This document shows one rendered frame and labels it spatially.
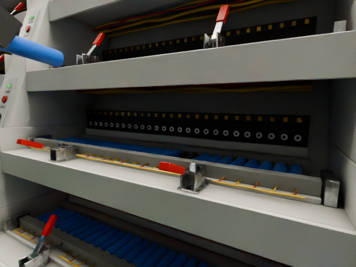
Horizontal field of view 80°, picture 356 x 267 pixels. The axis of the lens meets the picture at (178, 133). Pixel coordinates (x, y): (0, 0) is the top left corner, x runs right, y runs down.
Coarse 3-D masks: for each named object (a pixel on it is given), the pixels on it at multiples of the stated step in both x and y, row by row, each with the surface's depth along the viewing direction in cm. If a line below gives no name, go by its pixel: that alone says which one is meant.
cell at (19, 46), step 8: (16, 40) 20; (24, 40) 21; (0, 48) 20; (8, 48) 20; (16, 48) 20; (24, 48) 21; (32, 48) 22; (40, 48) 22; (48, 48) 23; (24, 56) 22; (32, 56) 22; (40, 56) 22; (48, 56) 23; (56, 56) 24; (48, 64) 24; (56, 64) 24
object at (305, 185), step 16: (48, 144) 46; (80, 144) 43; (112, 160) 37; (128, 160) 35; (144, 160) 34; (160, 160) 32; (176, 160) 31; (192, 160) 31; (208, 176) 29; (224, 176) 27; (240, 176) 27; (256, 176) 26; (272, 176) 25; (288, 176) 24; (304, 176) 24; (272, 192) 23; (304, 192) 24; (320, 192) 23
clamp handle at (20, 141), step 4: (20, 140) 33; (24, 140) 33; (20, 144) 33; (24, 144) 33; (28, 144) 34; (32, 144) 34; (36, 144) 35; (40, 144) 35; (60, 144) 38; (48, 148) 36; (52, 148) 37; (56, 148) 38; (60, 148) 39
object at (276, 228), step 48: (0, 144) 45; (192, 144) 45; (240, 144) 40; (96, 192) 32; (144, 192) 27; (240, 192) 25; (336, 192) 22; (240, 240) 22; (288, 240) 20; (336, 240) 18
